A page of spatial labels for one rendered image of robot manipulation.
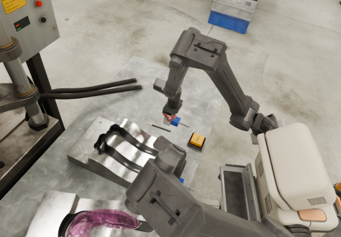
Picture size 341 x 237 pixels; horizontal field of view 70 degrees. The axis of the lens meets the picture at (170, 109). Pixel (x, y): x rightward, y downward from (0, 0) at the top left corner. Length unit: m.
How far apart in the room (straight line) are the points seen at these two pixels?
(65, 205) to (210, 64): 0.76
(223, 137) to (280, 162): 1.73
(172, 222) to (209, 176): 1.77
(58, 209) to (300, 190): 0.82
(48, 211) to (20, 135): 0.51
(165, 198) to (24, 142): 1.09
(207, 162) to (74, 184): 1.32
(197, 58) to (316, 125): 2.55
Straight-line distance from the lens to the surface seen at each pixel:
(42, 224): 1.07
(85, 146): 1.24
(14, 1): 1.27
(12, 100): 1.27
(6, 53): 1.10
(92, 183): 1.21
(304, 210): 0.84
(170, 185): 0.42
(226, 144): 2.41
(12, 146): 1.43
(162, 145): 0.89
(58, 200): 1.09
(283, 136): 0.78
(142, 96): 1.51
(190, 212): 0.41
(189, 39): 0.65
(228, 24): 4.00
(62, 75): 2.94
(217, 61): 0.62
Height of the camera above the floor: 1.89
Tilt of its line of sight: 48 degrees down
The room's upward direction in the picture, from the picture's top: 11 degrees clockwise
